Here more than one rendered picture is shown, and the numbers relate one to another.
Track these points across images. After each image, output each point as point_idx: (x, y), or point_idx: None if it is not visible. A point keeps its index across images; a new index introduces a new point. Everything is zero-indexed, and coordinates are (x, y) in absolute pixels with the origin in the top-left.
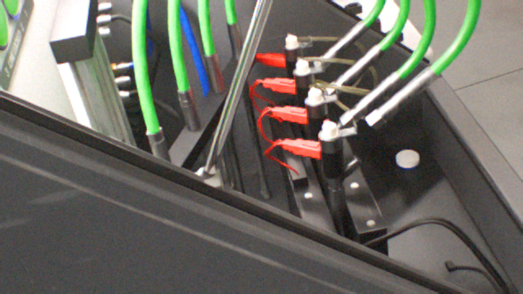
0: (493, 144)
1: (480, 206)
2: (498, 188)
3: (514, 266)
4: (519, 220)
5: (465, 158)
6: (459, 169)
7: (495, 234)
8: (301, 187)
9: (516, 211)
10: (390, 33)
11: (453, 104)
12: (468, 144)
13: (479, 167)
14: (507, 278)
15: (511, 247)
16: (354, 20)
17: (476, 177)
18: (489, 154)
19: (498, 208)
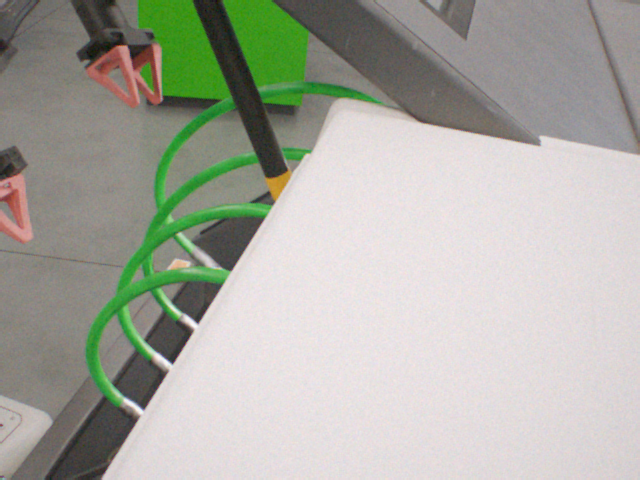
0: (77, 392)
1: (116, 414)
2: (128, 358)
3: (148, 374)
4: (149, 331)
5: (95, 422)
6: (89, 451)
7: (132, 396)
8: None
9: (142, 337)
10: (142, 339)
11: (38, 459)
12: (93, 405)
13: (116, 381)
14: (149, 391)
15: (145, 366)
16: (88, 470)
17: (109, 403)
18: (93, 385)
19: (132, 369)
